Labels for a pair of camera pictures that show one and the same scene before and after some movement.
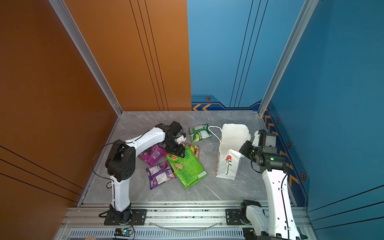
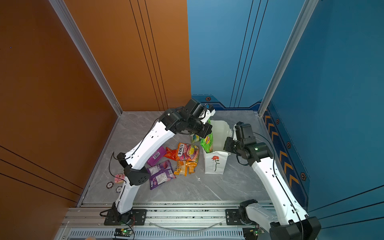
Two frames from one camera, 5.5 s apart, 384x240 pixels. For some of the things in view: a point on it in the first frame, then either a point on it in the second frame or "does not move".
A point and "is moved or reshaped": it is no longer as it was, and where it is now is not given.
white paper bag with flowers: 233,136 is moved or reshaped
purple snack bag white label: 160,173 does not move
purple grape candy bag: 153,155 does not move
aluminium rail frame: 164,221 does not move
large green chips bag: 188,169 -> 206,143
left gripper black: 180,151 -> 206,131
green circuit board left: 123,232 does not move
